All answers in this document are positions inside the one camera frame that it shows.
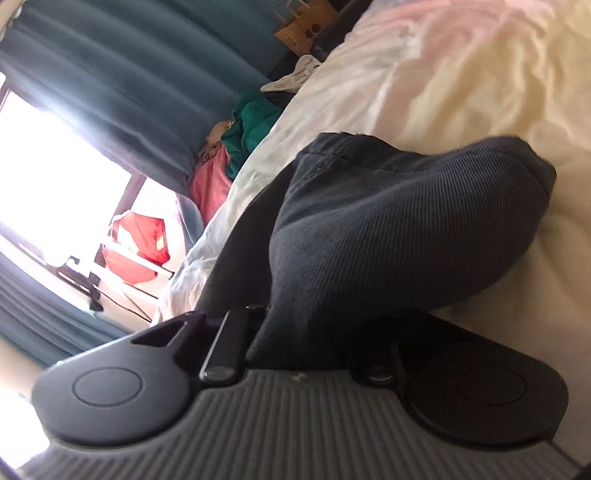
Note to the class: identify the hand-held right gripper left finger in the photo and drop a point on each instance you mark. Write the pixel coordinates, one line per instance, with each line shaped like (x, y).
(224, 346)

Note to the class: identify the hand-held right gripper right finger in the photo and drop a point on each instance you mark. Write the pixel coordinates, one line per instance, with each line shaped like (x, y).
(378, 369)

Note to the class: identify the black pants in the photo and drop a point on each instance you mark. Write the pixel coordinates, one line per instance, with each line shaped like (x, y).
(392, 221)

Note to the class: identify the red bag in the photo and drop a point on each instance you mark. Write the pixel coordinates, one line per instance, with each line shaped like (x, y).
(141, 244)

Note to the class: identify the white garment steamer stand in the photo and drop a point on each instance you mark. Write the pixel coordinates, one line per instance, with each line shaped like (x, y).
(115, 272)

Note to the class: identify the teal curtain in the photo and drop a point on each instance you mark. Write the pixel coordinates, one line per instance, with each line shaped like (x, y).
(129, 83)
(46, 318)

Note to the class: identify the beige cloth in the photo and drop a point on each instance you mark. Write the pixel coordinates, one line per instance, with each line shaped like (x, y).
(217, 138)

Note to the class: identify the green cloth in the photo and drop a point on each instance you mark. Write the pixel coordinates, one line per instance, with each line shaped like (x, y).
(251, 124)

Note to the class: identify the dark framed window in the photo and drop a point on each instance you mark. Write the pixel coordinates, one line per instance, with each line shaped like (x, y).
(55, 184)

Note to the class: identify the white cloth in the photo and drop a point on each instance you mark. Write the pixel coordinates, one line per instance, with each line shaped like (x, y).
(291, 78)

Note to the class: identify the pastel bed sheet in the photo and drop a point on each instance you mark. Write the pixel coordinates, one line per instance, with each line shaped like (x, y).
(461, 69)

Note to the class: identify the brown paper bag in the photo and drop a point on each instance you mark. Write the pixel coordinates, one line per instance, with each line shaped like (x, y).
(304, 23)

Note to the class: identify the black armchair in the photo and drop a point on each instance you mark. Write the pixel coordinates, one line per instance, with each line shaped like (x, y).
(341, 27)

